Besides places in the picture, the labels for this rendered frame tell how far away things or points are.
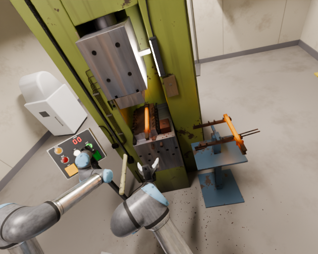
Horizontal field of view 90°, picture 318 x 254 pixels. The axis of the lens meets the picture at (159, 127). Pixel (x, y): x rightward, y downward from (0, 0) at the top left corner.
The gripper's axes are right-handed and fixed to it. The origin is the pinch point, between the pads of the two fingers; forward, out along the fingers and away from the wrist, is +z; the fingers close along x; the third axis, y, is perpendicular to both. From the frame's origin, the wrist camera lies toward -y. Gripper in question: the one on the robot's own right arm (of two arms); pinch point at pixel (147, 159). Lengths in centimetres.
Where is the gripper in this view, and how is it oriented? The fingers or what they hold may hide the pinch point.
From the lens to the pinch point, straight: 116.3
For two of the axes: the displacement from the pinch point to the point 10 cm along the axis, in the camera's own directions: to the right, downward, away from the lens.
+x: 9.6, -2.5, -1.2
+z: -0.7, -6.5, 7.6
